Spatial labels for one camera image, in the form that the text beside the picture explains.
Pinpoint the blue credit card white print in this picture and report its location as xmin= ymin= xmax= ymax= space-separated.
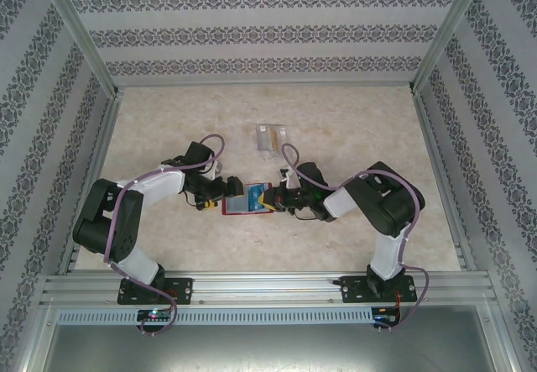
xmin=244 ymin=182 xmax=270 ymax=213

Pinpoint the red card holder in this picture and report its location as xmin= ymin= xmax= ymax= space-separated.
xmin=220 ymin=181 xmax=276 ymax=218

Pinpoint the clear plastic card case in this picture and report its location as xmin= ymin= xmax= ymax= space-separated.
xmin=254 ymin=122 xmax=293 ymax=162

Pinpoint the aluminium mounting rail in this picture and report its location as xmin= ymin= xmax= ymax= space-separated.
xmin=40 ymin=270 xmax=496 ymax=306

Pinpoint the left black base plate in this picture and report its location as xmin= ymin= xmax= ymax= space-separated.
xmin=117 ymin=277 xmax=195 ymax=306

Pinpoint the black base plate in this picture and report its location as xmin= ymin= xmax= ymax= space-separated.
xmin=117 ymin=277 xmax=195 ymax=306
xmin=340 ymin=275 xmax=419 ymax=305

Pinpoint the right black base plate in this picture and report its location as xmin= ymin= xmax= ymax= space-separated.
xmin=340 ymin=275 xmax=419 ymax=305

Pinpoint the aluminium table edge rail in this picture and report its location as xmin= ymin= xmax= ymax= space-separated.
xmin=56 ymin=88 xmax=125 ymax=276
xmin=412 ymin=88 xmax=478 ymax=272
xmin=115 ymin=81 xmax=416 ymax=90

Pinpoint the grey slotted cable duct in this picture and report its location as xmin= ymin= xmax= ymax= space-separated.
xmin=56 ymin=307 xmax=374 ymax=326

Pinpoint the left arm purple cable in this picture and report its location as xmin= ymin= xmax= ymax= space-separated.
xmin=102 ymin=134 xmax=226 ymax=336

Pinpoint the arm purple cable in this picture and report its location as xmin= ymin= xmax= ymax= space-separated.
xmin=102 ymin=134 xmax=226 ymax=336
xmin=279 ymin=143 xmax=430 ymax=331

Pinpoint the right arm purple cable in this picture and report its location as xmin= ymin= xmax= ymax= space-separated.
xmin=279 ymin=143 xmax=430 ymax=331

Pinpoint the aluminium frame post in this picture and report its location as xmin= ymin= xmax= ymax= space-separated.
xmin=409 ymin=0 xmax=491 ymax=96
xmin=31 ymin=0 xmax=125 ymax=98

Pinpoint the aluminium frame leg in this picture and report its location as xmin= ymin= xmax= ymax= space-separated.
xmin=10 ymin=298 xmax=60 ymax=372
xmin=477 ymin=302 xmax=530 ymax=372

